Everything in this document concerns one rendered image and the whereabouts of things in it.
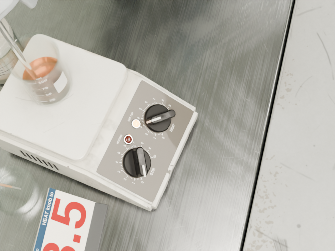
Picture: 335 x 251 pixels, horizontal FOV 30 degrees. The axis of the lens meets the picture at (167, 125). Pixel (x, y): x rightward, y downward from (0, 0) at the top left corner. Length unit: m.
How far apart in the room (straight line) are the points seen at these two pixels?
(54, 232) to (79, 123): 0.12
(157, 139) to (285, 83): 0.18
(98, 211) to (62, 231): 0.05
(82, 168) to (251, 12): 0.30
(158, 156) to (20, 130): 0.15
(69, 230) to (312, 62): 0.35
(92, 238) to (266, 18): 0.35
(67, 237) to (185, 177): 0.15
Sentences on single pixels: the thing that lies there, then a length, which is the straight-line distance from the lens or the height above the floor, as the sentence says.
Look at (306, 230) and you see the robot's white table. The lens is 0.71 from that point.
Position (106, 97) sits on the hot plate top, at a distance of 0.67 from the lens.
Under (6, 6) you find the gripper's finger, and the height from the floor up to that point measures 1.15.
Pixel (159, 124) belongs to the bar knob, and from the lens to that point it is 0.69.
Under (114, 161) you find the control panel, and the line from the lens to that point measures 0.67.
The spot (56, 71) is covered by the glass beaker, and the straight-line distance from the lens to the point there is 0.63.
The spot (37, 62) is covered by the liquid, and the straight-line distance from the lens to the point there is 0.68.
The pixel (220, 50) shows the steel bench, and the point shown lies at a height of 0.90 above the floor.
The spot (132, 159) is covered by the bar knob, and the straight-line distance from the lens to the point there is 0.68.
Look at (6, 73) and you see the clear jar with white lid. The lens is 0.78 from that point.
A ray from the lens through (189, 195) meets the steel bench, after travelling 0.72.
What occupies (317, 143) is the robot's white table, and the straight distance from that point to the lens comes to 0.74.
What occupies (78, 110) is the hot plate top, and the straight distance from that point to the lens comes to 0.67.
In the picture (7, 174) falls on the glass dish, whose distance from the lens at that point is 0.76.
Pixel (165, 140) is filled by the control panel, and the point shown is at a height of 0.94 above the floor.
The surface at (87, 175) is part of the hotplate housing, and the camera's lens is 0.67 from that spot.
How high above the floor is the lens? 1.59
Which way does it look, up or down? 69 degrees down
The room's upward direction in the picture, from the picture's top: 12 degrees counter-clockwise
